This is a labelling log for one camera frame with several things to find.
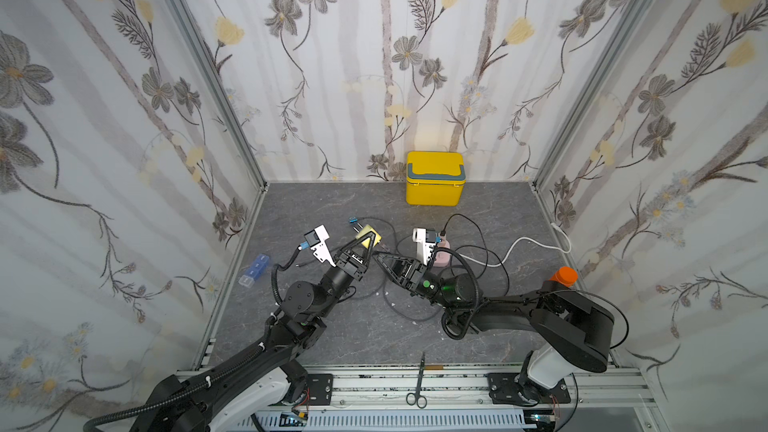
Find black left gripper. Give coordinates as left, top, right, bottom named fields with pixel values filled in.
left=312, top=232, right=370, bottom=323

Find yellow usb charger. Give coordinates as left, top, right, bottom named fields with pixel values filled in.
left=355, top=225, right=382, bottom=249

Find grey usb cable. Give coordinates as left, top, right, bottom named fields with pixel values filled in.
left=358, top=216, right=448, bottom=322

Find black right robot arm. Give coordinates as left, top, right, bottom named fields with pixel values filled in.
left=374, top=252, right=615, bottom=407

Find pink power strip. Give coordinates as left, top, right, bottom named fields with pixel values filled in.
left=433, top=239, right=451, bottom=269

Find blue transparent plastic case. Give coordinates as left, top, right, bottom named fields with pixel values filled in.
left=238, top=254, right=271, bottom=288

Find orange cylindrical bottle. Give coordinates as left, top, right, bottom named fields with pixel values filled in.
left=550, top=266, right=579, bottom=287

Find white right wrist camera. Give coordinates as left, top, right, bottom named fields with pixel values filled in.
left=412, top=228, right=440, bottom=265

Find yellow storage box grey handle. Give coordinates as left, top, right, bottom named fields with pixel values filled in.
left=406, top=151, right=467, bottom=207

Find black handled scissors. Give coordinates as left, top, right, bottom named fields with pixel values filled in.
left=406, top=352, right=428, bottom=409

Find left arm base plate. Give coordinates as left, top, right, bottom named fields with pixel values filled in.
left=285, top=374, right=334, bottom=407

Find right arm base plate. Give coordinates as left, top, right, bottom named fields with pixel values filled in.
left=487, top=373, right=572, bottom=408

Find white power strip cord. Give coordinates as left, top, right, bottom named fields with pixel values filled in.
left=458, top=221, right=572, bottom=268

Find white slotted cable duct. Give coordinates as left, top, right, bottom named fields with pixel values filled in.
left=230, top=409, right=537, bottom=431

